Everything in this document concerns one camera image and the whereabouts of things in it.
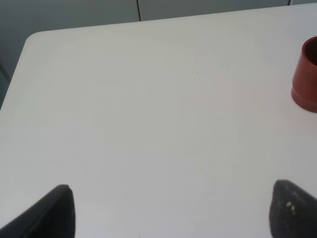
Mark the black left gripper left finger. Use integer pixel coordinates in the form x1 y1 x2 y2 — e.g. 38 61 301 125
0 184 76 238

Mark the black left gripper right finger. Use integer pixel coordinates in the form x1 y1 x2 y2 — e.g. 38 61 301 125
269 179 317 238

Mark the red plastic cup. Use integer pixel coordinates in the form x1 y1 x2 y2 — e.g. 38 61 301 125
291 37 317 113

